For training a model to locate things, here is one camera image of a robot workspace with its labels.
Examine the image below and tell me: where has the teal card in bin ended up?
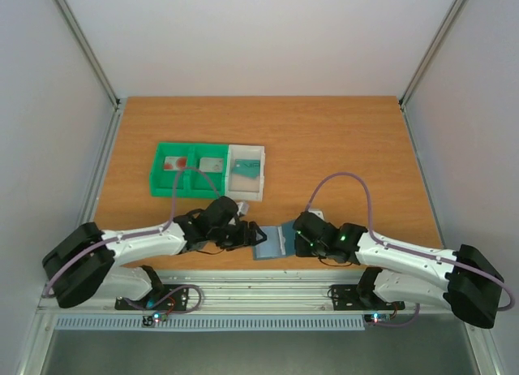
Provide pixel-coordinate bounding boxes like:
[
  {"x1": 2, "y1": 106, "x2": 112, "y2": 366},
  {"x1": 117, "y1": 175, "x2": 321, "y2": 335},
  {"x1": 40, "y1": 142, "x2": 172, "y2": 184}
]
[{"x1": 231, "y1": 159, "x2": 261, "y2": 179}]

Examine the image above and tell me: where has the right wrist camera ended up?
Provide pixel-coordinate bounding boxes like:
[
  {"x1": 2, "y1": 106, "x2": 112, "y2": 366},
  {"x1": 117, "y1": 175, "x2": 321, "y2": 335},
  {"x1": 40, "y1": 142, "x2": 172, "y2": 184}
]
[{"x1": 309, "y1": 209, "x2": 324, "y2": 219}]

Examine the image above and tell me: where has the red and white card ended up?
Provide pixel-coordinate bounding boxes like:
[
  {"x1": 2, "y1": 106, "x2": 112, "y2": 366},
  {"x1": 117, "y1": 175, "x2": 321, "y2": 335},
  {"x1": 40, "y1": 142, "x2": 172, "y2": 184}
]
[{"x1": 163, "y1": 156, "x2": 187, "y2": 171}]

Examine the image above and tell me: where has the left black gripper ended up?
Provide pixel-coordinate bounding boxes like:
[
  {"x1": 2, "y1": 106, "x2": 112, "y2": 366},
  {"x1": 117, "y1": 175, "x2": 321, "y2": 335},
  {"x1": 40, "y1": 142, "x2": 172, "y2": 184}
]
[{"x1": 209, "y1": 221, "x2": 267, "y2": 251}]

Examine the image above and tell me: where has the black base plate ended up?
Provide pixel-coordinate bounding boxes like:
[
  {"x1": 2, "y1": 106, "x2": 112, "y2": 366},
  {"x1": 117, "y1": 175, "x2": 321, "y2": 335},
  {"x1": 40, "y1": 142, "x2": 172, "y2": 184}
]
[
  {"x1": 114, "y1": 285, "x2": 190, "y2": 312},
  {"x1": 327, "y1": 284, "x2": 405, "y2": 311}
]

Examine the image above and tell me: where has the aluminium front rail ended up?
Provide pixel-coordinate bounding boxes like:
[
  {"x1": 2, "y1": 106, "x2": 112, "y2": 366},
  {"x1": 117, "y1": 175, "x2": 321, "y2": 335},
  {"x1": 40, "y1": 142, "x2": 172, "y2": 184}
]
[{"x1": 39, "y1": 267, "x2": 448, "y2": 313}]

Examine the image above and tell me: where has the left aluminium frame post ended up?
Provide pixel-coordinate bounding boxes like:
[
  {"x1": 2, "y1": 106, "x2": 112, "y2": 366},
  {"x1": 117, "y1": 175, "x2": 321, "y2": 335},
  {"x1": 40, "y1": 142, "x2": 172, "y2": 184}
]
[{"x1": 45, "y1": 0, "x2": 122, "y2": 108}]

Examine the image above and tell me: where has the middle green bin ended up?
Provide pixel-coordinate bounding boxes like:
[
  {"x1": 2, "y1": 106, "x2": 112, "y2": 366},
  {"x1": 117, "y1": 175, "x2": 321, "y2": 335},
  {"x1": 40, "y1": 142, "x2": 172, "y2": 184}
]
[{"x1": 185, "y1": 144, "x2": 229, "y2": 199}]

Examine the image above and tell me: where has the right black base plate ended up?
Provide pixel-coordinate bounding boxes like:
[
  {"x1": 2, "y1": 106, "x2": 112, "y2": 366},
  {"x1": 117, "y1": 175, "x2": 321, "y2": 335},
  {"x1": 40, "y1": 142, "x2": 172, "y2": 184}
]
[{"x1": 327, "y1": 284, "x2": 405, "y2": 311}]

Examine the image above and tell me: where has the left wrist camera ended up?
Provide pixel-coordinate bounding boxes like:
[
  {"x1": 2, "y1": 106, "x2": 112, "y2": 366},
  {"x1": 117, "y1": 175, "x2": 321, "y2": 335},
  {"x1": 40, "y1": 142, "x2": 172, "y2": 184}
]
[{"x1": 237, "y1": 201, "x2": 250, "y2": 216}]

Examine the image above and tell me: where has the right small circuit board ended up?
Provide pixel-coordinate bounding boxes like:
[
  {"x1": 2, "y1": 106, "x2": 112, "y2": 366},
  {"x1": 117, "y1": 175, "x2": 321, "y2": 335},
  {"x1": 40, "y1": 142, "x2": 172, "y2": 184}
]
[{"x1": 364, "y1": 312, "x2": 392, "y2": 325}]

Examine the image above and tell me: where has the white translucent bin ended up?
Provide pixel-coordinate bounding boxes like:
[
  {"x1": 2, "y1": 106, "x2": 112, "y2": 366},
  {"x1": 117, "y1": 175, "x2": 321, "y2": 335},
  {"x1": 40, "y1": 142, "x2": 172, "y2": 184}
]
[{"x1": 225, "y1": 144, "x2": 265, "y2": 202}]

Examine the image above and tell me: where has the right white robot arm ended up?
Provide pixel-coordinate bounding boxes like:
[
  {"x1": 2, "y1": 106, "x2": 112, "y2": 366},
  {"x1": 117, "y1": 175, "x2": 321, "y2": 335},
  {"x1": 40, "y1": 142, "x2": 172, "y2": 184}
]
[{"x1": 293, "y1": 211, "x2": 504, "y2": 329}]

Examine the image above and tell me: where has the teal leather card holder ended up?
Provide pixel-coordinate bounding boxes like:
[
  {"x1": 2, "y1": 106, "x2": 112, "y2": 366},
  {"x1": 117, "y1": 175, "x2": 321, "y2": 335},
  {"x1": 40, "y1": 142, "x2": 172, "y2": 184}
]
[{"x1": 252, "y1": 221, "x2": 296, "y2": 261}]

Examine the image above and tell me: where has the green bin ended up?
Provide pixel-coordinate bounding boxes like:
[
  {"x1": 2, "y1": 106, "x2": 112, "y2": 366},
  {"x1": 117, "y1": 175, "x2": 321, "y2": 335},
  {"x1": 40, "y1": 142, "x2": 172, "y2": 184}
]
[
  {"x1": 149, "y1": 142, "x2": 192, "y2": 197},
  {"x1": 185, "y1": 144, "x2": 229, "y2": 199}
]

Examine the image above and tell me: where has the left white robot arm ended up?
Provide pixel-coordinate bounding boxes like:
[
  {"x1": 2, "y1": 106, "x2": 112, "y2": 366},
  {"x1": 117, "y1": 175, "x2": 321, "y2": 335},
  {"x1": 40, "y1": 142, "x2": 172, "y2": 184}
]
[{"x1": 42, "y1": 196, "x2": 268, "y2": 308}]

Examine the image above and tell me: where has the right aluminium frame post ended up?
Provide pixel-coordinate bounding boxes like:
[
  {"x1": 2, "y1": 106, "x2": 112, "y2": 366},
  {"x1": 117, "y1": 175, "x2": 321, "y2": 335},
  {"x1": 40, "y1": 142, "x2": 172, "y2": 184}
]
[{"x1": 398, "y1": 0, "x2": 476, "y2": 108}]

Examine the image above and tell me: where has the left green bin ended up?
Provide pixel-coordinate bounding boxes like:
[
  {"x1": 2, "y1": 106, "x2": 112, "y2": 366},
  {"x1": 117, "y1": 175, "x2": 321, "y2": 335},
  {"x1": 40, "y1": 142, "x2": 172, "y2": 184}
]
[{"x1": 149, "y1": 142, "x2": 192, "y2": 197}]

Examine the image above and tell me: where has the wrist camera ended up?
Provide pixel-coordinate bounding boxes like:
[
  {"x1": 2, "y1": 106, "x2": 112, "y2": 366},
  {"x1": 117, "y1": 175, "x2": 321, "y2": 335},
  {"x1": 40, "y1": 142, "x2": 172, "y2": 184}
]
[
  {"x1": 237, "y1": 201, "x2": 250, "y2": 216},
  {"x1": 309, "y1": 209, "x2": 324, "y2": 219}
]

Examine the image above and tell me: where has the grey white card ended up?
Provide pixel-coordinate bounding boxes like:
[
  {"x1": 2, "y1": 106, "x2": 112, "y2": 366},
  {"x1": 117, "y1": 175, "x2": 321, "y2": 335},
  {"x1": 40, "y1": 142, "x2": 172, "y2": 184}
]
[{"x1": 199, "y1": 157, "x2": 224, "y2": 174}]

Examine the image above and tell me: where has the small circuit board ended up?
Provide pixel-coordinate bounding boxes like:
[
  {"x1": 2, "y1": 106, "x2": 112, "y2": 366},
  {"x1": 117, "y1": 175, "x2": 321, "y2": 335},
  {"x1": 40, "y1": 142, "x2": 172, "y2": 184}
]
[
  {"x1": 364, "y1": 312, "x2": 392, "y2": 325},
  {"x1": 142, "y1": 313, "x2": 169, "y2": 327}
]

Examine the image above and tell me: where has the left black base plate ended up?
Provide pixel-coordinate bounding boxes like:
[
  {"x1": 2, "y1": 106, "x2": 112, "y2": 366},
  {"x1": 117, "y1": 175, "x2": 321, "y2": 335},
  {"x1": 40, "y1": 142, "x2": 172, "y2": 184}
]
[{"x1": 114, "y1": 285, "x2": 190, "y2": 312}]

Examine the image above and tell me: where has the left small circuit board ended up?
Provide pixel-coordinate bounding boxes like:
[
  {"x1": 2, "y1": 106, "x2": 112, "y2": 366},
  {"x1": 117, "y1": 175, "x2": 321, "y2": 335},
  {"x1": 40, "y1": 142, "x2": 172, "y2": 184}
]
[{"x1": 142, "y1": 313, "x2": 169, "y2": 327}]

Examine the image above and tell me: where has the grey slotted cable duct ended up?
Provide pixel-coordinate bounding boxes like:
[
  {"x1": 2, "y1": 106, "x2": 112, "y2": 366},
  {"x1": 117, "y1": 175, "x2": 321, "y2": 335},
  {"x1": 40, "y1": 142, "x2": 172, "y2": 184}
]
[{"x1": 54, "y1": 314, "x2": 365, "y2": 332}]

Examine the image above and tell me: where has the aluminium frame post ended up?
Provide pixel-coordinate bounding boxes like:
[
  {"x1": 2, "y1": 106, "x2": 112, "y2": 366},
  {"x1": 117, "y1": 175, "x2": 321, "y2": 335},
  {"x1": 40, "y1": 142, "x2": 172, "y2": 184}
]
[
  {"x1": 45, "y1": 0, "x2": 122, "y2": 108},
  {"x1": 398, "y1": 0, "x2": 476, "y2": 108}
]

